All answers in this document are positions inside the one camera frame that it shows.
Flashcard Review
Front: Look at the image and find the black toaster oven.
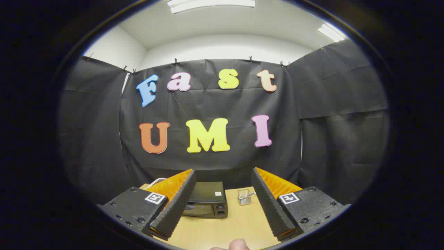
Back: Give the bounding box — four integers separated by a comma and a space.
180, 181, 229, 219

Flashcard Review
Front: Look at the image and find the clear glass container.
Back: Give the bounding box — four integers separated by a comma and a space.
238, 189, 256, 206

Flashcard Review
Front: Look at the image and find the small ceiling light panel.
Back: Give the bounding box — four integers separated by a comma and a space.
318, 24, 346, 42

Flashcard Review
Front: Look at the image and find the white bread toaster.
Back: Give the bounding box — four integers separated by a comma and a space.
145, 178, 168, 190

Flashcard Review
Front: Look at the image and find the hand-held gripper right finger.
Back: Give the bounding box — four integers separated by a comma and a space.
251, 167, 351, 242

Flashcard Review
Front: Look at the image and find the row of black cloth clips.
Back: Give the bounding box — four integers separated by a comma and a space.
86, 44, 325, 75

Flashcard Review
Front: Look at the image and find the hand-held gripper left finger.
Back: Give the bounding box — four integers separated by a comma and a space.
97, 169, 197, 241

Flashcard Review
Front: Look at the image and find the long ceiling light panel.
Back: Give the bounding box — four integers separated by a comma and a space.
167, 0, 256, 14

